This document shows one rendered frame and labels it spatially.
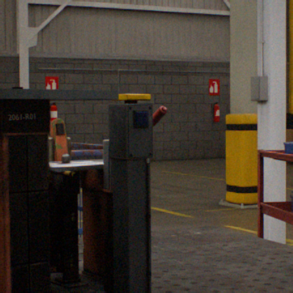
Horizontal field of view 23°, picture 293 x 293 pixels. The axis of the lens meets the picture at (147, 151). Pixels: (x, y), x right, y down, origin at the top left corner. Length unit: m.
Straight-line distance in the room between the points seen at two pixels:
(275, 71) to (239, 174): 3.30
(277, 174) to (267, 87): 0.66
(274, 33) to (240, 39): 3.22
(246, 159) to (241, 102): 0.68
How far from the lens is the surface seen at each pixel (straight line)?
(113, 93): 1.41
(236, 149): 8.76
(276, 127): 5.59
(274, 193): 5.61
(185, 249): 2.30
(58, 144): 1.95
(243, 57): 8.76
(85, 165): 1.74
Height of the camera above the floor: 1.12
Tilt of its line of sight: 3 degrees down
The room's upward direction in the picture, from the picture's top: 1 degrees counter-clockwise
